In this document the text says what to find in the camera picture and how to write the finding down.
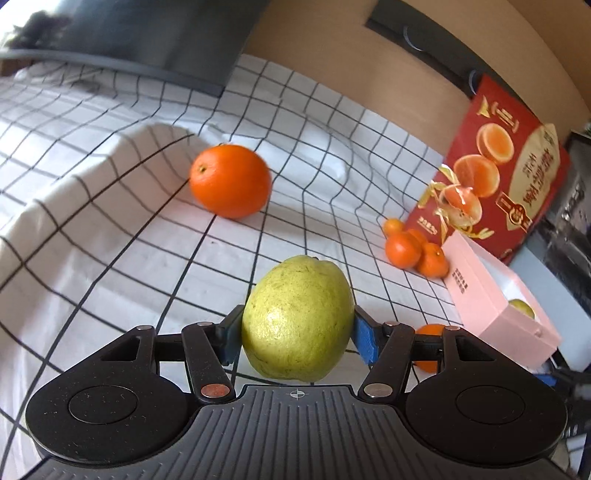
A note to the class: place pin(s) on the red egg gift box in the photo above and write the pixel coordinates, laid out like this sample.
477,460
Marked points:
501,173

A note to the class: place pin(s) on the black monitor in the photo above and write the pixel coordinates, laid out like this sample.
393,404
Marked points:
191,43

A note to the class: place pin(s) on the yellow-green guava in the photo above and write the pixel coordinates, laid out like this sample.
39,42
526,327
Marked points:
298,319

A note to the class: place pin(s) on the small mandarin front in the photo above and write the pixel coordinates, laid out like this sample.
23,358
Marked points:
403,250

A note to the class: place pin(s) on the black wall socket strip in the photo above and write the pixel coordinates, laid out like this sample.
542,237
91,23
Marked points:
419,35

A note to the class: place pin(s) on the pink cardboard box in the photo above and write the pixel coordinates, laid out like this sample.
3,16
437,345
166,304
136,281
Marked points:
480,286

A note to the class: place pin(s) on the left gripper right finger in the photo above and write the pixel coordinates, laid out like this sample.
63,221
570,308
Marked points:
465,362

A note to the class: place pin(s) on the small mandarin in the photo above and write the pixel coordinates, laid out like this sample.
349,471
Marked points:
430,338
403,250
433,262
392,226

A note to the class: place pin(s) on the small mandarin back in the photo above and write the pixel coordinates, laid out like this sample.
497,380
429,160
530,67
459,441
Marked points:
392,226

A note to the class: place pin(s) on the large orange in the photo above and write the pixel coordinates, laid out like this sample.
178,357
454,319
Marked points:
231,181

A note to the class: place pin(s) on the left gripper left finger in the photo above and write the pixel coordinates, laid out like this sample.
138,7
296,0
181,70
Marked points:
203,347

